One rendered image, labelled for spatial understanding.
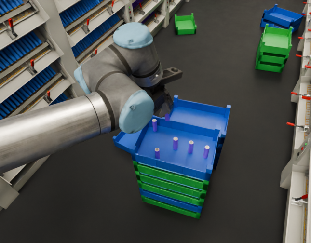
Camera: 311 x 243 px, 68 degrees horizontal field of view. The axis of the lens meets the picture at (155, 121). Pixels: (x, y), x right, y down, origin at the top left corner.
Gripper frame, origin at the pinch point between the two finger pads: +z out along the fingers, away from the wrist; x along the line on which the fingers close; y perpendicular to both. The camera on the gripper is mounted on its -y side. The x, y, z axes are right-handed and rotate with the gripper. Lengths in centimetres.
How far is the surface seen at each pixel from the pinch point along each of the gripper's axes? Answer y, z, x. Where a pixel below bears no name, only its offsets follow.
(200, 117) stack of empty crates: -19.4, 36.8, -4.7
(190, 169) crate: 10.4, 8.1, 19.9
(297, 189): -21, 44, 50
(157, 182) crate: 21.2, 23.3, 8.9
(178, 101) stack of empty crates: -18.2, 32.8, -19.4
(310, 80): -91, 60, 20
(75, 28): -7, 1, -84
